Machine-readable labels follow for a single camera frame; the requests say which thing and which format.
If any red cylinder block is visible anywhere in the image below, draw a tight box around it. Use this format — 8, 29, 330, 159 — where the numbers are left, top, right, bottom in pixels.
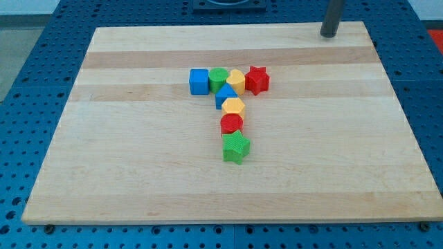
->
219, 113, 244, 135

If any yellow hexagon block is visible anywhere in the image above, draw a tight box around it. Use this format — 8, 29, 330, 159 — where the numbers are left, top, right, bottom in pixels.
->
221, 98, 246, 118

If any green star block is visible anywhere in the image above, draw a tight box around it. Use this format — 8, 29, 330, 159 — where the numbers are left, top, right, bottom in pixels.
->
222, 130, 251, 165

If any blue triangle block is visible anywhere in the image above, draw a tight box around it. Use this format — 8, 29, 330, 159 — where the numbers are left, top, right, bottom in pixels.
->
215, 83, 237, 109

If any blue cube block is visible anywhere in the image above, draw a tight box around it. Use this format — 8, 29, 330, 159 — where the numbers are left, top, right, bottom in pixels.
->
188, 68, 209, 95

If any yellow heart block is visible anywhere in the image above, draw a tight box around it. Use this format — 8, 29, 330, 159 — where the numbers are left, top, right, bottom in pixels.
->
226, 69, 246, 95

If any green cylinder block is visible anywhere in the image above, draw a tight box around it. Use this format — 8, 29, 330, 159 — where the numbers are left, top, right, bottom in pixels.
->
208, 67, 228, 93

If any red star block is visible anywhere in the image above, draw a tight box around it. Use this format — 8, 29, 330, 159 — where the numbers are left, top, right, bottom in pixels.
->
245, 66, 270, 95

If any wooden board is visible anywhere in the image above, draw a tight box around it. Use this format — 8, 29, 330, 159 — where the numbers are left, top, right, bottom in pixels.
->
22, 21, 442, 225

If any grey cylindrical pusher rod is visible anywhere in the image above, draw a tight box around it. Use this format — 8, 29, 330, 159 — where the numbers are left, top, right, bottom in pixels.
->
320, 0, 345, 38

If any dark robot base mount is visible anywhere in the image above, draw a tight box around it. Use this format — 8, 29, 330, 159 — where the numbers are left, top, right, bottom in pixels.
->
191, 0, 267, 12

